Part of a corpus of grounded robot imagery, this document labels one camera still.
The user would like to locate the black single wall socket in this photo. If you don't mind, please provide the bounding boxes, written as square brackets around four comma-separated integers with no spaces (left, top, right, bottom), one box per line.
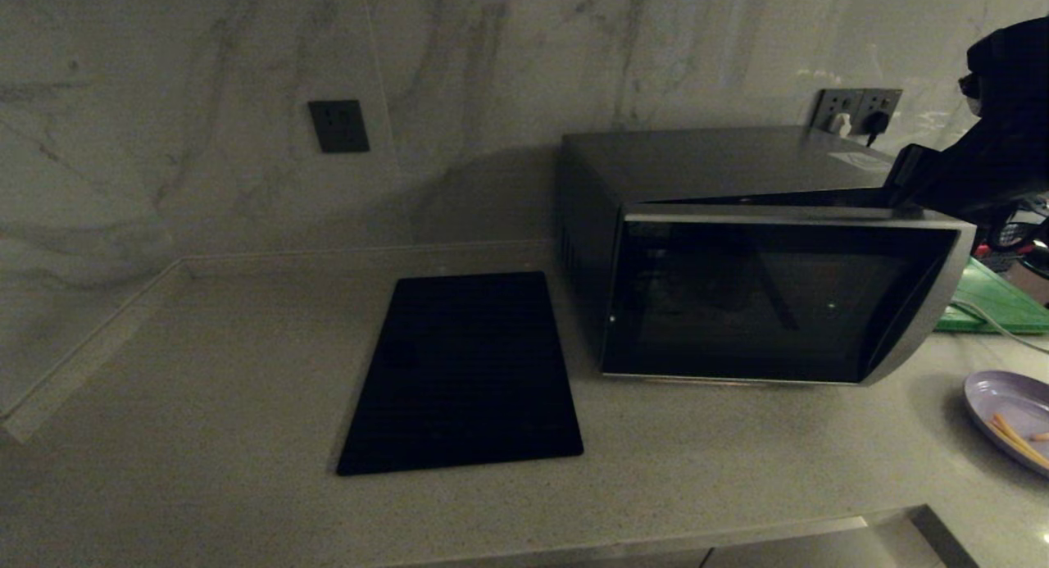
[307,99,370,153]

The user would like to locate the purple round plate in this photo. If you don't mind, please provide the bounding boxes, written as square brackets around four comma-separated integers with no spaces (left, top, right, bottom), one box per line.
[964,370,1049,479]

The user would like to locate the white power cable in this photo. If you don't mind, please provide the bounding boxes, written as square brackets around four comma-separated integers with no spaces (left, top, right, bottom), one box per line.
[949,299,1049,357]

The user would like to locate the black glass induction cooktop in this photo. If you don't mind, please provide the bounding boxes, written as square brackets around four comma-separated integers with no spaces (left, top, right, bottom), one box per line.
[336,270,585,477]

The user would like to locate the black wire basket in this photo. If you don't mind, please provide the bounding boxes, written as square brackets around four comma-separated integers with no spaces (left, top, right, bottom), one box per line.
[979,199,1049,275]

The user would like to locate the green cutting board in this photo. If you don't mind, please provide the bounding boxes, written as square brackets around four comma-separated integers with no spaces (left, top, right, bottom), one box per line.
[934,257,1049,336]

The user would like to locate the grey double wall socket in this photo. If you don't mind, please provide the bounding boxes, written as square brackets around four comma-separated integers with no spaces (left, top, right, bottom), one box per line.
[811,87,904,139]

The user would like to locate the silver microwave oven body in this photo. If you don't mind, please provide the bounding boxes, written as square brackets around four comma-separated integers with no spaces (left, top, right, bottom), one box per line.
[557,125,931,372]

